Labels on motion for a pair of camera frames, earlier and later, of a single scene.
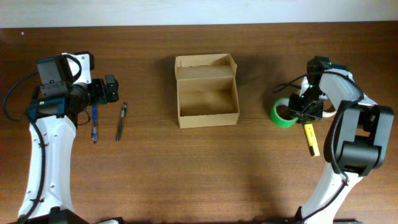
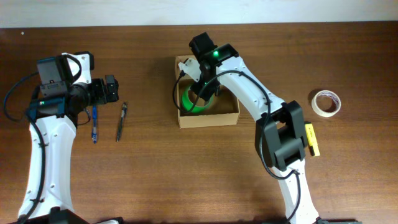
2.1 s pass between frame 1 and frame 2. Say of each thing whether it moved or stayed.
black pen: stayed
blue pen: stayed
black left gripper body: stayed
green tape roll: moved
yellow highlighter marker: stayed
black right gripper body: moved
